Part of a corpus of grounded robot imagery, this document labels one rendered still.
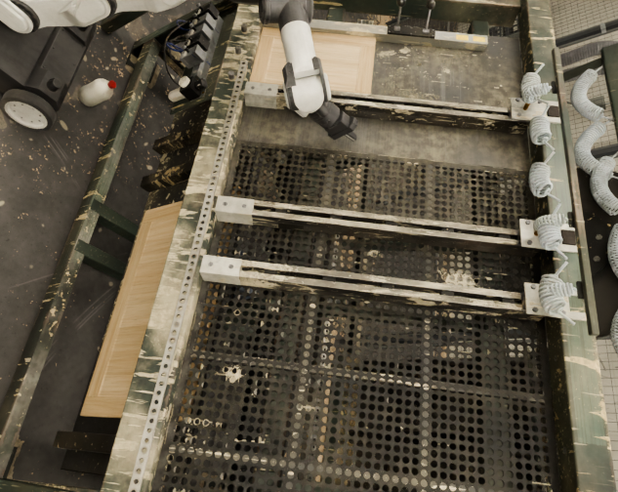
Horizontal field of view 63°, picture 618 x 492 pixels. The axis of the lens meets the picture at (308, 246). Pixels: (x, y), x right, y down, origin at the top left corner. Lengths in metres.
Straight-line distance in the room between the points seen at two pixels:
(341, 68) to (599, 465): 1.62
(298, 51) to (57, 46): 1.26
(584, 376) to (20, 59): 2.27
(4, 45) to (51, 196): 0.61
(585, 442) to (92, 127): 2.34
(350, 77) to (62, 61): 1.20
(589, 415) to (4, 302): 2.04
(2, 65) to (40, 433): 1.44
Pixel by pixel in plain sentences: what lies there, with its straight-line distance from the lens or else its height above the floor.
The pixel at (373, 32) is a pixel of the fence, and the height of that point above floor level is 1.30.
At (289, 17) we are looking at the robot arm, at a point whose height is 1.34.
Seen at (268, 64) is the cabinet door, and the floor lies 0.94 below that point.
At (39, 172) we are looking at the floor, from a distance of 2.45.
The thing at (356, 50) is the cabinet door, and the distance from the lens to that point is 2.25.
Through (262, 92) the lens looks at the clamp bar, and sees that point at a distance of 2.00.
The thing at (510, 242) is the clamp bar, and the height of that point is 1.74.
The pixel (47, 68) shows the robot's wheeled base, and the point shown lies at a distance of 2.40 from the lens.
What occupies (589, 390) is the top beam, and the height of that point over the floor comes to 1.91.
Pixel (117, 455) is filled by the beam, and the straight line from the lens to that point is 1.54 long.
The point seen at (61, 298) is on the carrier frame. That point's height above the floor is 0.18.
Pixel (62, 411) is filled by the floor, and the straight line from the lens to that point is 2.41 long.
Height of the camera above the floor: 2.04
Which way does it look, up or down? 31 degrees down
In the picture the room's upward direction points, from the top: 80 degrees clockwise
